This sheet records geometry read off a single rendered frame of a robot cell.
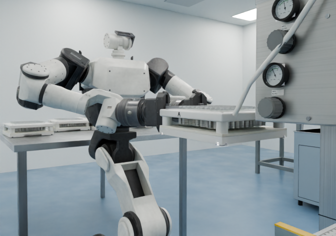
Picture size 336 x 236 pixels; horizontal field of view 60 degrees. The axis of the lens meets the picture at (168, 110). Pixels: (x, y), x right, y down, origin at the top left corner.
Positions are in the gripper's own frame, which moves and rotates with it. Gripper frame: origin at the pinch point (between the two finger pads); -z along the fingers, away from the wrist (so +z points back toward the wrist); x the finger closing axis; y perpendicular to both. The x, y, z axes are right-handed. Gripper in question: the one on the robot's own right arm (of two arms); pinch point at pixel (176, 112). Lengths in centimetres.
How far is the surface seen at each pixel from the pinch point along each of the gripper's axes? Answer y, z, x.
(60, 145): -38, 79, 18
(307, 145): -235, -48, 38
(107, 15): -359, 266, -164
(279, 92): 33.5, -29.2, -3.8
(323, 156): 1.2, -38.3, 10.6
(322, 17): 37, -35, -13
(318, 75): 37, -34, -6
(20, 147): -22, 89, 18
